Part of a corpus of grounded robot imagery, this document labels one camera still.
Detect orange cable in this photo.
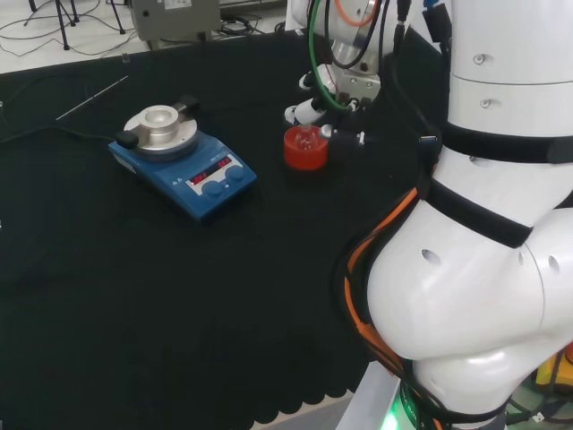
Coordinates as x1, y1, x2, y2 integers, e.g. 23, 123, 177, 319
345, 186, 422, 373
335, 0, 380, 27

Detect black table cloth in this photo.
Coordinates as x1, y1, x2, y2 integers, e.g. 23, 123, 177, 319
0, 30, 449, 430

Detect black tripod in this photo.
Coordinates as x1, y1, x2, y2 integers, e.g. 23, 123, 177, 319
105, 0, 128, 35
26, 0, 81, 51

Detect green cable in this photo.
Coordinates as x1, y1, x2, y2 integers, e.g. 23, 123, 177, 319
307, 0, 350, 111

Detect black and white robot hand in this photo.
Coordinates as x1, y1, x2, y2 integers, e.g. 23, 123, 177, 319
283, 70, 382, 150

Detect orange flask support ring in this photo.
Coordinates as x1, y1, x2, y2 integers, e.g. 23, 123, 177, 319
283, 125, 330, 173

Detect thick black power cable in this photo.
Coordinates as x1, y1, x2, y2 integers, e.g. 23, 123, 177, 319
0, 125, 118, 145

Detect clear round-bottom glass flask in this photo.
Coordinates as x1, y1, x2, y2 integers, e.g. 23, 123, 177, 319
295, 125, 318, 151

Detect grey metal cabinet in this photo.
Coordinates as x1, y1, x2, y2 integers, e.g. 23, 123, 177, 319
127, 0, 223, 50

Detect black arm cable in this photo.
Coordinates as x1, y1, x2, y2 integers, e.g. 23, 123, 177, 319
387, 0, 444, 156

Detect blue base laboratory heater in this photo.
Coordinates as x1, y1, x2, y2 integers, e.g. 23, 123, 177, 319
107, 94, 259, 225

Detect black floor cable bundle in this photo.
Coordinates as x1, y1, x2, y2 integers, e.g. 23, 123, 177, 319
220, 15, 270, 38

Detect yellow stop button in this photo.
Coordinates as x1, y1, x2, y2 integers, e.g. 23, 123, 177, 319
535, 340, 573, 396

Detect thin metal probe rod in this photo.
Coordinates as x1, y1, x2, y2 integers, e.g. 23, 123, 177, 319
56, 75, 130, 121

